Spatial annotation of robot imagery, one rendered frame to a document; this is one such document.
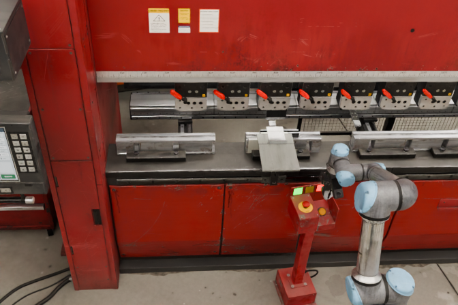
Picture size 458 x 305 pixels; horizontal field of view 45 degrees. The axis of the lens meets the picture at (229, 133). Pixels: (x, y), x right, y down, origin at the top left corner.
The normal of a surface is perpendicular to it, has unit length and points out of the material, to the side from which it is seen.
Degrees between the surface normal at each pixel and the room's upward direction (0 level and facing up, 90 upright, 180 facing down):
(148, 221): 90
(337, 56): 90
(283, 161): 0
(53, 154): 90
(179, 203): 90
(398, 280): 7
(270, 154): 0
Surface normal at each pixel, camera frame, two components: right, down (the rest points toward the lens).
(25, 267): 0.05, -0.75
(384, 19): 0.07, 0.66
